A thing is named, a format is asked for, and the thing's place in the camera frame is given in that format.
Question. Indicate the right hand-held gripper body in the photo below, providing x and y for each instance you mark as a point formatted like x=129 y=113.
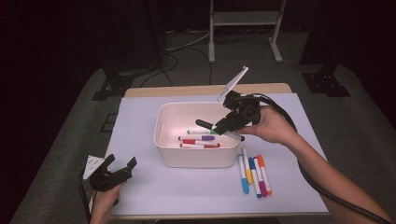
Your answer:
x=247 y=109

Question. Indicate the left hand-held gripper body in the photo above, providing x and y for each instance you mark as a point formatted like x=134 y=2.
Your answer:
x=102 y=182

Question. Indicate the purple marker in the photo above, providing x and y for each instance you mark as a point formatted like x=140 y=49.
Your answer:
x=208 y=137

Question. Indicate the black marker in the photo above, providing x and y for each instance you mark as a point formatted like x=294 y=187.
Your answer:
x=204 y=123

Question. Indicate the bright green marker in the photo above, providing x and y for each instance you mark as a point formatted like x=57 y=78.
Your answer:
x=199 y=132

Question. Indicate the red marker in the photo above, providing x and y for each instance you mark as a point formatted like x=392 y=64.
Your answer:
x=189 y=141

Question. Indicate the orange marker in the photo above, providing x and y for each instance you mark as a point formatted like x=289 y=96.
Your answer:
x=261 y=161

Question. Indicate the white plastic bin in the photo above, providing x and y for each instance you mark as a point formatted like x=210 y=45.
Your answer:
x=196 y=158

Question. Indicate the yellow marker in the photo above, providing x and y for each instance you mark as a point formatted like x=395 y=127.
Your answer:
x=249 y=177

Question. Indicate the light blue marker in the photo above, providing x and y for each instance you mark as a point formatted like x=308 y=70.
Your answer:
x=245 y=186

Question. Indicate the magenta marker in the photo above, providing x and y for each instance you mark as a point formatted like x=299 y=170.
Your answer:
x=263 y=188

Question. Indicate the person's left hand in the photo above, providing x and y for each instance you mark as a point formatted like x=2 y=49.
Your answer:
x=102 y=207

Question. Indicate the person's right hand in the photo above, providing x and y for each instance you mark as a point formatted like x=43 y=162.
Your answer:
x=274 y=127

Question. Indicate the dark floor plate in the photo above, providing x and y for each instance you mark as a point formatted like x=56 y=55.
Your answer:
x=109 y=123

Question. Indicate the lavender table mat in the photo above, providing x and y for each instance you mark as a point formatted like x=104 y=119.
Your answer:
x=186 y=193

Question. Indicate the black stand base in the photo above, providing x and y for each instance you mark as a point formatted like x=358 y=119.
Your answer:
x=325 y=84
x=113 y=84

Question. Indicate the white metal stand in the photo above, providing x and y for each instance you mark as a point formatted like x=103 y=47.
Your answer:
x=246 y=18

